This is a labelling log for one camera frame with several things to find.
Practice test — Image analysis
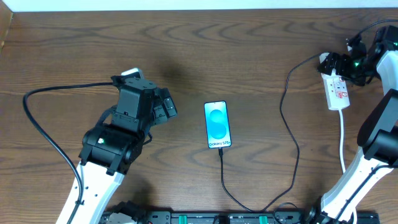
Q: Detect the black USB charging cable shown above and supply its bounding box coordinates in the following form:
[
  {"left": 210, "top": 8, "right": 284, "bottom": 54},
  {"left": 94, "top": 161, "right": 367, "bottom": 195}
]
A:
[{"left": 218, "top": 52, "right": 326, "bottom": 214}]

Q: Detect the blue Samsung Galaxy smartphone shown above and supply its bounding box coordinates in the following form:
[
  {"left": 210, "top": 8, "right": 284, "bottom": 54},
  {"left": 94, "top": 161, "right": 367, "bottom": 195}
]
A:
[{"left": 204, "top": 101, "right": 232, "bottom": 149}]

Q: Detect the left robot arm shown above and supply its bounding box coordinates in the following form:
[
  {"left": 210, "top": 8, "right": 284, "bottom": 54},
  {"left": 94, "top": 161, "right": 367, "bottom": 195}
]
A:
[{"left": 57, "top": 76, "right": 177, "bottom": 223}]

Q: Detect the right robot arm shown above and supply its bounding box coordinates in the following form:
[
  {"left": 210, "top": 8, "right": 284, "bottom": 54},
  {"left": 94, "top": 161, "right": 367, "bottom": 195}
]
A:
[{"left": 303, "top": 20, "right": 397, "bottom": 223}]

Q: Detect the white power strip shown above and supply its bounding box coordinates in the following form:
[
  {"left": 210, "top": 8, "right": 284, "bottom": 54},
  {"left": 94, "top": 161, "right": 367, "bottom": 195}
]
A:
[{"left": 320, "top": 68, "right": 350, "bottom": 111}]

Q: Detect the white power strip cord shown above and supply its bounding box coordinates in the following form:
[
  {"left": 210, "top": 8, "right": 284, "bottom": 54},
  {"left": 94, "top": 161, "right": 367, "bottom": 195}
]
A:
[{"left": 338, "top": 108, "right": 358, "bottom": 224}]

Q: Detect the black left camera cable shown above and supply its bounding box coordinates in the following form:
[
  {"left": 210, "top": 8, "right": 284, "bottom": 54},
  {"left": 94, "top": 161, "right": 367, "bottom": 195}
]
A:
[{"left": 22, "top": 76, "right": 125, "bottom": 224}]

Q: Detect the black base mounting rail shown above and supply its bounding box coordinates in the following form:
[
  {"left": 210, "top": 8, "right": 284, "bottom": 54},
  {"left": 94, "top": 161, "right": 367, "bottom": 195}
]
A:
[{"left": 102, "top": 202, "right": 381, "bottom": 224}]

